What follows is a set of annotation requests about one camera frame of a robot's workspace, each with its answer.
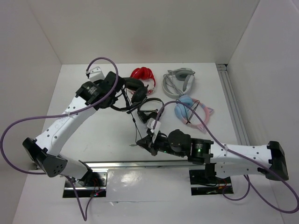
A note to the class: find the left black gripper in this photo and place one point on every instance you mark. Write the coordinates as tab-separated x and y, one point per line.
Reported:
115	98

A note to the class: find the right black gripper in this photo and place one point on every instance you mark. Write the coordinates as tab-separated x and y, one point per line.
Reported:
146	143

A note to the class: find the black headset with microphone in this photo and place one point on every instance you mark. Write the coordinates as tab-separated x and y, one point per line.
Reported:
134	93

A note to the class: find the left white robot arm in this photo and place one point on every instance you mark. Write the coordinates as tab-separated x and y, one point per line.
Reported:
44	150

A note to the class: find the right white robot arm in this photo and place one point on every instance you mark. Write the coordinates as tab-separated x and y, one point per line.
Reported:
221	160

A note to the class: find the small black on-ear headphones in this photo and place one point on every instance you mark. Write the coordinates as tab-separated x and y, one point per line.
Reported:
145	115

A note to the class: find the red white headphones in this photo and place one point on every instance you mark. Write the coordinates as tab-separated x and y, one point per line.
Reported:
144	74

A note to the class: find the blue pink cat headphones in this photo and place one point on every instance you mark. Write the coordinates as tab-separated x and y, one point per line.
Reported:
184	114

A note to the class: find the grey white headphones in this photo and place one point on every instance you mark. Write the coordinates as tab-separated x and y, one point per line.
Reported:
178	82

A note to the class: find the aluminium front rail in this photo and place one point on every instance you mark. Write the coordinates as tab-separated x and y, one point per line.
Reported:
143	164

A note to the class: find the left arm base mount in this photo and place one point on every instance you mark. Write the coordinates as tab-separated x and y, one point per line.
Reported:
96	186

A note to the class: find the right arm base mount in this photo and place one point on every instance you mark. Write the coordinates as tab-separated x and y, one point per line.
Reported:
203	181

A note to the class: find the aluminium side rail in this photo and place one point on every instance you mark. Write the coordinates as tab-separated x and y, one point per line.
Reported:
238	124

